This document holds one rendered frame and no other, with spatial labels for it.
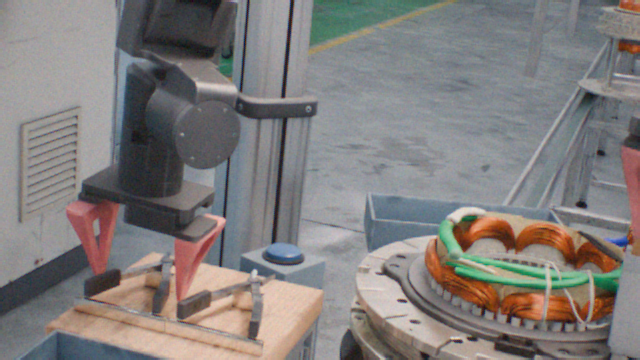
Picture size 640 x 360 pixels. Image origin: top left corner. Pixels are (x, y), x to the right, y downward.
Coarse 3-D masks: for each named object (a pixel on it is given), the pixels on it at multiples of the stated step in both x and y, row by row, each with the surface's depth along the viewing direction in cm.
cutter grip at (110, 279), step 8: (104, 272) 88; (112, 272) 89; (120, 272) 89; (88, 280) 86; (96, 280) 87; (104, 280) 88; (112, 280) 89; (120, 280) 90; (88, 288) 86; (96, 288) 87; (104, 288) 88; (112, 288) 89; (88, 296) 87
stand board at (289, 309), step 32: (160, 256) 101; (128, 288) 93; (192, 288) 94; (288, 288) 97; (64, 320) 85; (96, 320) 86; (192, 320) 88; (224, 320) 88; (288, 320) 90; (160, 352) 81; (192, 352) 82; (224, 352) 83; (288, 352) 89
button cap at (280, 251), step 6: (270, 246) 113; (276, 246) 113; (282, 246) 113; (288, 246) 113; (294, 246) 114; (270, 252) 112; (276, 252) 111; (282, 252) 111; (288, 252) 112; (294, 252) 112; (300, 252) 112; (276, 258) 111; (282, 258) 111; (288, 258) 111; (294, 258) 111; (300, 258) 112
